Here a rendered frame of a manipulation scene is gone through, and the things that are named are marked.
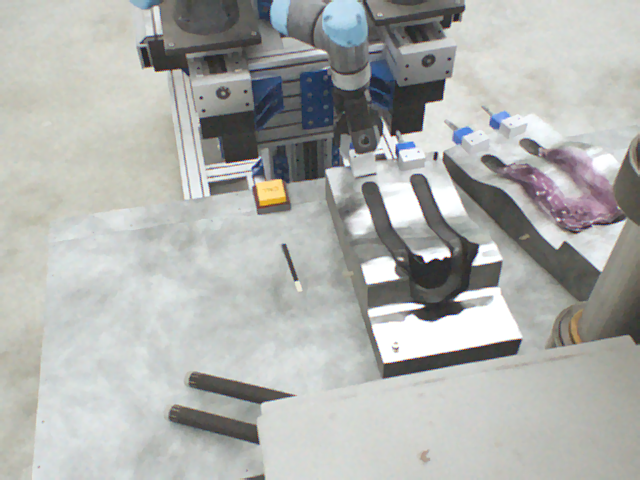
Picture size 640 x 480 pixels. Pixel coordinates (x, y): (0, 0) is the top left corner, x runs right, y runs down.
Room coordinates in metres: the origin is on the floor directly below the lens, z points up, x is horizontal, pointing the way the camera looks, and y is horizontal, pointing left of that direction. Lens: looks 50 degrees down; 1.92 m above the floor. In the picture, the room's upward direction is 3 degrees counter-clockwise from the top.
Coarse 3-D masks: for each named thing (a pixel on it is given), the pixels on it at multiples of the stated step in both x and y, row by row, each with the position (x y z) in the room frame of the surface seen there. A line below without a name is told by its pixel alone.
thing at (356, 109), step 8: (360, 96) 1.11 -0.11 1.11; (344, 104) 1.10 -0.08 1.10; (352, 104) 1.10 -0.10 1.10; (360, 104) 1.09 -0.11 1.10; (352, 112) 1.08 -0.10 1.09; (360, 112) 1.08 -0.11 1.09; (368, 112) 1.08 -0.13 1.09; (352, 120) 1.07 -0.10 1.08; (360, 120) 1.07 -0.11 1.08; (368, 120) 1.07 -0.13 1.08; (352, 128) 1.06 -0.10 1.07; (360, 128) 1.06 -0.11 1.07; (368, 128) 1.06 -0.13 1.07; (352, 136) 1.05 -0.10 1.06; (360, 136) 1.04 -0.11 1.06; (368, 136) 1.04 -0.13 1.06; (352, 144) 1.05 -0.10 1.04; (360, 144) 1.03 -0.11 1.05; (368, 144) 1.03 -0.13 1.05; (376, 144) 1.03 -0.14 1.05; (360, 152) 1.02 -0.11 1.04; (368, 152) 1.03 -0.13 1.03
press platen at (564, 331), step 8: (576, 304) 0.46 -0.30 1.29; (584, 304) 0.45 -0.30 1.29; (560, 312) 0.45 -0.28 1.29; (568, 312) 0.44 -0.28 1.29; (576, 312) 0.44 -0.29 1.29; (560, 320) 0.44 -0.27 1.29; (568, 320) 0.43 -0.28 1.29; (576, 320) 0.43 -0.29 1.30; (552, 328) 0.43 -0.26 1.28; (560, 328) 0.42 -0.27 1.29; (568, 328) 0.42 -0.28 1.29; (576, 328) 0.42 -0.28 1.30; (552, 336) 0.42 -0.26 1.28; (560, 336) 0.41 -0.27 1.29; (568, 336) 0.41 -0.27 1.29; (576, 336) 0.41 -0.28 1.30; (552, 344) 0.41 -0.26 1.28; (560, 344) 0.41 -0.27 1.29; (568, 344) 0.40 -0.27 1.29
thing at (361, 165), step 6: (354, 156) 1.13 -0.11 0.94; (360, 156) 1.12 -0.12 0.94; (366, 156) 1.12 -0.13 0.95; (372, 156) 1.12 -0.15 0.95; (354, 162) 1.11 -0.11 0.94; (360, 162) 1.11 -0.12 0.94; (366, 162) 1.11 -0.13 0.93; (372, 162) 1.12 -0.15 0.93; (354, 168) 1.11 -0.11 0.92; (360, 168) 1.11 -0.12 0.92; (366, 168) 1.12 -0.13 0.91; (372, 168) 1.12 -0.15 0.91; (354, 174) 1.12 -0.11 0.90; (360, 174) 1.12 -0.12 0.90; (366, 174) 1.12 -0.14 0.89
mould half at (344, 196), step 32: (384, 160) 1.17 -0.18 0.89; (352, 192) 1.07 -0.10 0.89; (384, 192) 1.07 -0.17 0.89; (448, 192) 1.06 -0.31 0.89; (352, 224) 0.98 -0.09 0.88; (416, 224) 0.97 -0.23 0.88; (352, 256) 0.89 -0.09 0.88; (384, 256) 0.85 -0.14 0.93; (448, 256) 0.84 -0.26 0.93; (480, 256) 0.83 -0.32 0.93; (384, 288) 0.78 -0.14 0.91; (480, 288) 0.81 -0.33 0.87; (384, 320) 0.75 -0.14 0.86; (416, 320) 0.75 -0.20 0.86; (448, 320) 0.74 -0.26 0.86; (480, 320) 0.74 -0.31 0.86; (512, 320) 0.74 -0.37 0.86; (384, 352) 0.68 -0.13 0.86; (416, 352) 0.67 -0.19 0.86; (448, 352) 0.67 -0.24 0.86; (480, 352) 0.68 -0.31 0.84; (512, 352) 0.70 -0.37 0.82
